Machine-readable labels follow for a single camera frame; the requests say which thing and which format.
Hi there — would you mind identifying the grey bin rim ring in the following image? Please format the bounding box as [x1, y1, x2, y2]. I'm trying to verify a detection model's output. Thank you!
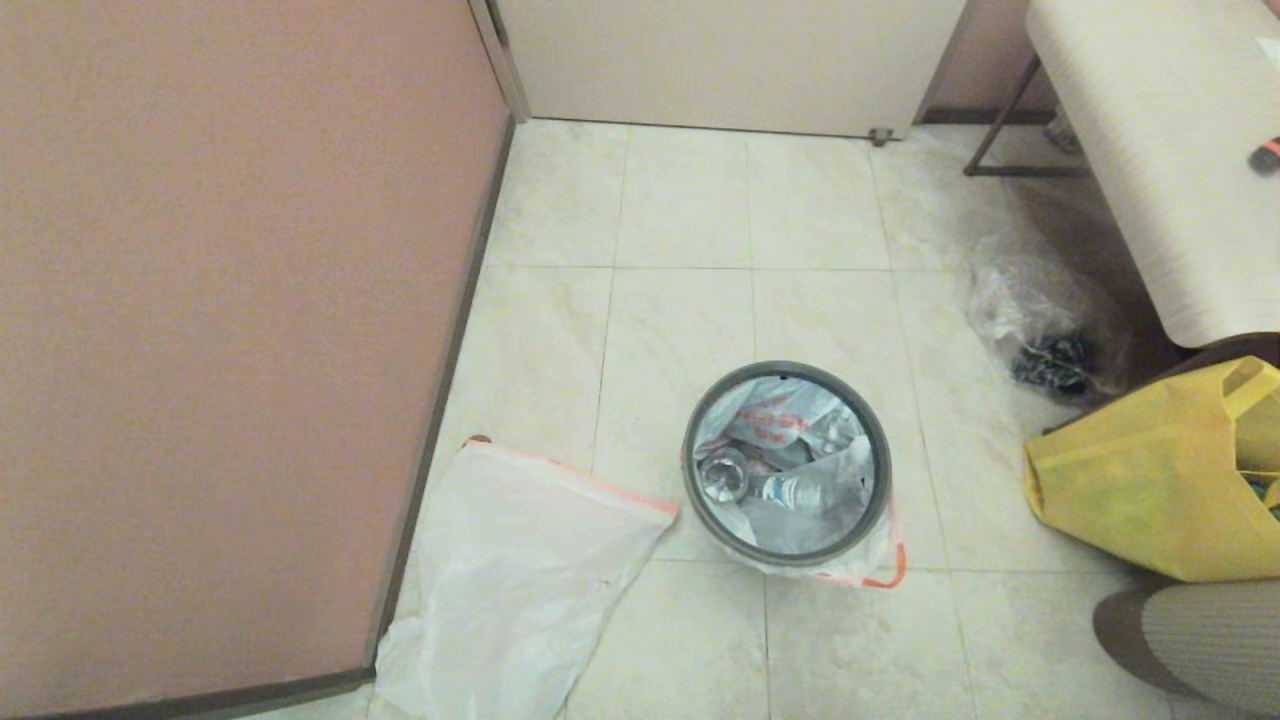
[682, 360, 893, 569]

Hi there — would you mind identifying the white drawstring trash bag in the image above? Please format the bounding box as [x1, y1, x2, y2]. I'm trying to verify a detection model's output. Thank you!
[690, 375, 908, 589]
[375, 440, 681, 720]

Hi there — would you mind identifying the clear crumpled plastic bag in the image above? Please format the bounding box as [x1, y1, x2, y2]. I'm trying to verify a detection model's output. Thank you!
[965, 235, 1131, 401]

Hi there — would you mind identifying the yellow fabric tote bag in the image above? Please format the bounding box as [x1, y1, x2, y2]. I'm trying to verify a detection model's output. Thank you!
[1023, 355, 1280, 583]

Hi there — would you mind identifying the clear plastic water bottle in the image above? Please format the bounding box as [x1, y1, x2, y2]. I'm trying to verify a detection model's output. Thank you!
[760, 470, 851, 516]

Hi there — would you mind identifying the beige door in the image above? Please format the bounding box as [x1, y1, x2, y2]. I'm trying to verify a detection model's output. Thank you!
[495, 0, 969, 139]

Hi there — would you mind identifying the beige wood-grain table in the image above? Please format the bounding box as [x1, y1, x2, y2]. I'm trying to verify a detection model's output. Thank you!
[1025, 0, 1280, 349]

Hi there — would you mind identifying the grey ribbed round seat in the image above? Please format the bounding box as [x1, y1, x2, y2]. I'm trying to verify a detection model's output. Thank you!
[1092, 580, 1280, 716]

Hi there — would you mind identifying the empty white drawstring trash bag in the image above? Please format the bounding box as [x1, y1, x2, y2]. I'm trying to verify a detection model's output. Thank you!
[375, 440, 681, 720]

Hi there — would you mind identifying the grey door frame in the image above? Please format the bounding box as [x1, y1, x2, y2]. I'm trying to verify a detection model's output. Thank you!
[468, 0, 531, 123]

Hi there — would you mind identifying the dark metal table leg frame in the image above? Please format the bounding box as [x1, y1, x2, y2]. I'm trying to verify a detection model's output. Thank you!
[963, 55, 1091, 179]

